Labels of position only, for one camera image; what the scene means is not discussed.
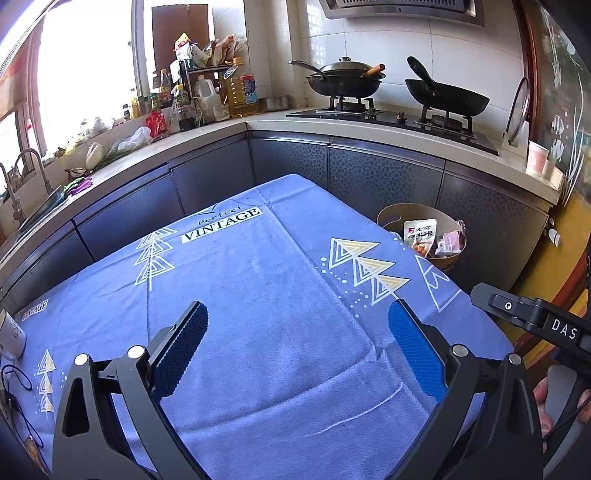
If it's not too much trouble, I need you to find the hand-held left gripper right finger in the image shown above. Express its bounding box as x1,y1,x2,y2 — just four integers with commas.
388,298,546,480

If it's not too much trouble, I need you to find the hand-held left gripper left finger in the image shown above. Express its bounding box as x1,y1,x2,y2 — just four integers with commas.
51,301,209,480

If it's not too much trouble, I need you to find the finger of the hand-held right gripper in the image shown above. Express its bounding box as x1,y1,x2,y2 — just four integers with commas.
471,282,546,330

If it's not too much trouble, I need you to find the beige trash bin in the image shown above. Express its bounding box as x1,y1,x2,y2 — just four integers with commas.
376,203,468,273

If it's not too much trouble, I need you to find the person's right hand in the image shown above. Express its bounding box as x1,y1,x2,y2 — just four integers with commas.
532,375,555,457

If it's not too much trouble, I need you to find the pink snack packet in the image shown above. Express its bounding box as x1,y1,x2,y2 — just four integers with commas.
434,228,465,257

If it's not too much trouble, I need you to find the white snack packet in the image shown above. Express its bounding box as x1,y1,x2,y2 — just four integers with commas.
404,219,438,257

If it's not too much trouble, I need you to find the blue printed tablecloth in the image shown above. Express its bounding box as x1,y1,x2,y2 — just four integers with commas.
0,173,515,480

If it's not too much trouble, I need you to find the pink paper cup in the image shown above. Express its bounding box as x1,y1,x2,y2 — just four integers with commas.
527,141,550,178

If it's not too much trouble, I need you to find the green-white paper cup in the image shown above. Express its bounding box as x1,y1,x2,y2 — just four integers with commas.
0,310,27,361

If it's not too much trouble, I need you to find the glass pot lid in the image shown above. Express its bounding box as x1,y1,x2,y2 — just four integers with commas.
503,76,532,146

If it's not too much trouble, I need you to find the steel kitchen sink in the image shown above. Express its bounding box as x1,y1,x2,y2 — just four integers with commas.
18,187,65,227

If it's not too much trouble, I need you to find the black gas stove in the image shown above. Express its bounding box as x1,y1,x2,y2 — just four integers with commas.
286,95,502,155

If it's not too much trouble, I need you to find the clear plastic bag of vegetables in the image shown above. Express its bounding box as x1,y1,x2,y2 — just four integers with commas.
108,127,153,155

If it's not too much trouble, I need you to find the straight steel faucet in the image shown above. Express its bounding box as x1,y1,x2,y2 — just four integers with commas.
0,162,24,222

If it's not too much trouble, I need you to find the curved steel faucet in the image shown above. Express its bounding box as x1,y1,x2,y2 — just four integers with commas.
14,148,51,195

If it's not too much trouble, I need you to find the grey kitchen counter cabinet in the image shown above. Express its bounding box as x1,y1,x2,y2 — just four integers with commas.
0,117,561,315

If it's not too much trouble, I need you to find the red seasoning packet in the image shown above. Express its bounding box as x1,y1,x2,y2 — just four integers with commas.
145,111,167,139

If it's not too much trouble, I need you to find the dark sauce bottle green label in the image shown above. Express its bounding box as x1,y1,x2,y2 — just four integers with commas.
171,84,197,134

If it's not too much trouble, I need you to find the white plastic jug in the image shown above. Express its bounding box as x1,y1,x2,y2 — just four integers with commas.
194,76,221,123

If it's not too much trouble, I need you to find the large yellow cooking oil bottle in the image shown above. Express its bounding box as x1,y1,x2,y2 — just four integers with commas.
226,58,259,118

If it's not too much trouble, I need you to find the row of condiment bottles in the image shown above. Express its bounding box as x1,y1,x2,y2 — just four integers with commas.
122,69,174,121

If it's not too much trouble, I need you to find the black wok lid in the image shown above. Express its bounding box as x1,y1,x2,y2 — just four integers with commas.
318,56,384,75

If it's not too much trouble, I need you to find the kitchen window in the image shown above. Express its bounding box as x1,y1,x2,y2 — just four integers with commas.
0,0,139,185

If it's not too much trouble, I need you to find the pile of food packets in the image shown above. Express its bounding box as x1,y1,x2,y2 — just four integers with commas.
173,32,247,70

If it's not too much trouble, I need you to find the steel range hood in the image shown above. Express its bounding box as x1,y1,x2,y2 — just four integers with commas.
318,0,485,26

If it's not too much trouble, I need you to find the brown cardboard panel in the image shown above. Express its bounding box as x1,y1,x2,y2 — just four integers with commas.
151,4,209,70

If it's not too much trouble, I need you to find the black cable with plug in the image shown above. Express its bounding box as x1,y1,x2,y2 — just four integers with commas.
0,364,46,450

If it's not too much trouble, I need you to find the glass door with wooden frame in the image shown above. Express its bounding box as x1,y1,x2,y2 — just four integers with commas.
522,0,591,296

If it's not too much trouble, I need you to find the black wok with wooden handle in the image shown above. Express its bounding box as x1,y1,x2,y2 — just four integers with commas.
290,56,386,99

